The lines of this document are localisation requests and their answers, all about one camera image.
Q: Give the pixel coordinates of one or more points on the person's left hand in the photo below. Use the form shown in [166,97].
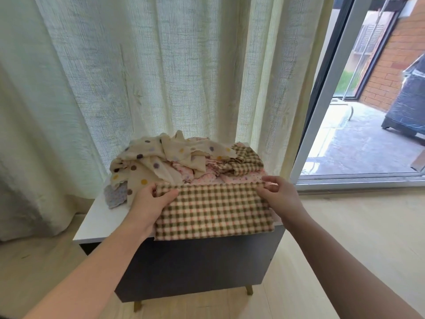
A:
[146,209]

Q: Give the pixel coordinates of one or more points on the person's right hand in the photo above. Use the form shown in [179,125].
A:
[285,199]

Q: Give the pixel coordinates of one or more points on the pile of grey cloths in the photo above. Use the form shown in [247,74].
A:
[116,196]

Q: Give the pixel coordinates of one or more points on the cream polka dot cloths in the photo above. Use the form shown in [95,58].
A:
[143,159]

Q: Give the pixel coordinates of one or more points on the brown checked cloth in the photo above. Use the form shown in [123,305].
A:
[212,212]
[242,159]

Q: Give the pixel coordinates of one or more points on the pink floral cloths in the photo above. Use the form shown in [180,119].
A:
[199,173]

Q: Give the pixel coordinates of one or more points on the person's left forearm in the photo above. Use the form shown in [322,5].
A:
[93,275]

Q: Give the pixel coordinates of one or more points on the person's right forearm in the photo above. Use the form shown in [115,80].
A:
[345,269]

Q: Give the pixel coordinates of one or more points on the white table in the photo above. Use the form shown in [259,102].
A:
[199,269]

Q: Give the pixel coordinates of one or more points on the brown wooden board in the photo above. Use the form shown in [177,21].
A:
[419,160]

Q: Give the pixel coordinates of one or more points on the white linen curtain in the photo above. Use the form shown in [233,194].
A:
[133,69]

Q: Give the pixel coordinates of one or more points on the dark blue tarpaulin cover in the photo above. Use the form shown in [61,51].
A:
[408,103]

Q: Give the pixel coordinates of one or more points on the white sliding door frame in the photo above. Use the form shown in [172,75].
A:
[329,83]

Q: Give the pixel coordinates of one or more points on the dark balcony window frame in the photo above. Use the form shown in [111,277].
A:
[378,53]

